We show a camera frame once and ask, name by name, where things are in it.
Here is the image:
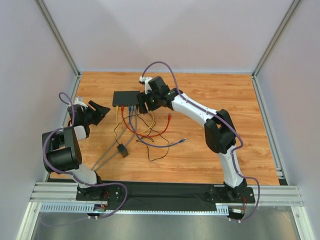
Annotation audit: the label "black network switch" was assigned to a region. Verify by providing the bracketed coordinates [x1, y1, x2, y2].
[112, 90, 140, 107]

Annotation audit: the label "blue ethernet cable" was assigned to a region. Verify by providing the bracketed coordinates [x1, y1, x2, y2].
[127, 106, 187, 148]

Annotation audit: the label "yellow ethernet cable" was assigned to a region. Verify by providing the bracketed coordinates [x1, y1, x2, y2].
[115, 106, 156, 135]

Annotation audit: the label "red ethernet cable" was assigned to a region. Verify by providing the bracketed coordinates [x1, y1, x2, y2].
[120, 106, 173, 138]

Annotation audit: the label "black power adapter with cord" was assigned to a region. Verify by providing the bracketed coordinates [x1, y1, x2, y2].
[113, 109, 170, 163]

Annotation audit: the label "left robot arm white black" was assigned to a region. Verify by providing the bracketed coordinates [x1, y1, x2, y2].
[42, 99, 111, 201]

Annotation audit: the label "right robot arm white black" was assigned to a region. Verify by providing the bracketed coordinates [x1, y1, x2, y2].
[137, 76, 247, 198]

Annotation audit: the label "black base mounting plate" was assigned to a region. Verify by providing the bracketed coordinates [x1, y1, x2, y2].
[75, 181, 257, 212]

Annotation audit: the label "grey ethernet cable left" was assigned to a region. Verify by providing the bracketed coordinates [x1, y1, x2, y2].
[90, 106, 137, 173]

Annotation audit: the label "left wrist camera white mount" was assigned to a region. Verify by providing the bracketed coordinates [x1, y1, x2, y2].
[73, 96, 88, 109]

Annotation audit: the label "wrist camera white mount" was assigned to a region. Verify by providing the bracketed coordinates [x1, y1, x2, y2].
[139, 76, 153, 94]
[73, 96, 88, 109]

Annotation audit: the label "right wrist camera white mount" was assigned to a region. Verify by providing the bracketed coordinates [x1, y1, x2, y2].
[139, 76, 153, 94]

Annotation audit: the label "left aluminium frame post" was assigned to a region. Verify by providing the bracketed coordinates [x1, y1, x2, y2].
[34, 0, 82, 77]

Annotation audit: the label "aluminium frame post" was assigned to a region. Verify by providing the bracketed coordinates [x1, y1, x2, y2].
[34, 0, 82, 77]
[251, 0, 303, 77]

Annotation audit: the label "aluminium front rail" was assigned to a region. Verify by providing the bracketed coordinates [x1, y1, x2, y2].
[29, 182, 304, 207]

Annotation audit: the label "right aluminium frame post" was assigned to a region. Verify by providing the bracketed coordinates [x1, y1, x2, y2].
[251, 0, 303, 77]

